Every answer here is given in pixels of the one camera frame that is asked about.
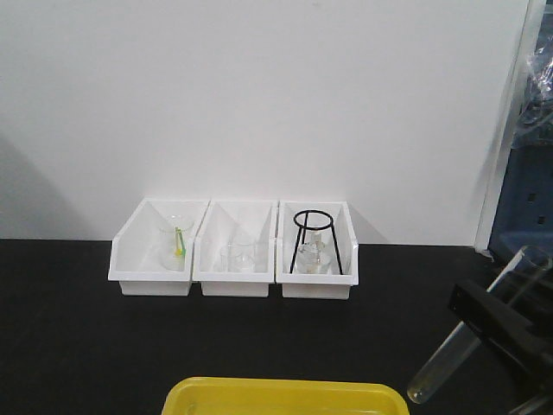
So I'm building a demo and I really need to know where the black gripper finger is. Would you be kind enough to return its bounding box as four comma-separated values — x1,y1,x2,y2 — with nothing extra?
448,280,532,340
466,320,552,389

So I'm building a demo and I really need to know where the short clear test tube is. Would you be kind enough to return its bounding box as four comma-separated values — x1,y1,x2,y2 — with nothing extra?
407,246,552,414

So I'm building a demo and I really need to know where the yellow plastic tray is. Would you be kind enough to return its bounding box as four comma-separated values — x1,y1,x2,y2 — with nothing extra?
162,377,409,414

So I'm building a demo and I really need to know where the blue equipment cabinet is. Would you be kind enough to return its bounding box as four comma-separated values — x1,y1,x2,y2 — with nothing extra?
488,1,552,262

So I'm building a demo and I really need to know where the right white storage bin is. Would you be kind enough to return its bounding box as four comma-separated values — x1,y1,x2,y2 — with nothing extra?
276,201,359,300

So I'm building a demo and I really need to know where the white storage bin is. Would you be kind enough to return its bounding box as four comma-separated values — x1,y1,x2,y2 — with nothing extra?
193,200,278,297
108,198,209,297
276,201,359,300

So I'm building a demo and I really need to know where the clear glass flask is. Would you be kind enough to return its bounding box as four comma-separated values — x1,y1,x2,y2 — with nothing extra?
296,232,331,274

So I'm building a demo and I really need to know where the clear plastic bag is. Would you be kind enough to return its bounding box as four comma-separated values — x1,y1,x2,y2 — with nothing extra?
517,35,552,135

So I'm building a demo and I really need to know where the clear glass beaker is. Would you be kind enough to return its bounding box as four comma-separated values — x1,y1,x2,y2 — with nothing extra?
219,243,256,273

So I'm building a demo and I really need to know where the middle white storage bin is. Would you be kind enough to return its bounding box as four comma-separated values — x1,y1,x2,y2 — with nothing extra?
193,200,278,297

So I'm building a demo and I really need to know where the green yellow stirrer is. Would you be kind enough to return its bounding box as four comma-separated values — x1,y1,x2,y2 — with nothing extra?
174,227,186,258

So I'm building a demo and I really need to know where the clear glass funnel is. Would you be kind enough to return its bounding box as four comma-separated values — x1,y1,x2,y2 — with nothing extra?
159,214,194,259

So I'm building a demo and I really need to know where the left white storage bin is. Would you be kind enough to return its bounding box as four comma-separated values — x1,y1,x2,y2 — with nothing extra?
108,198,209,297

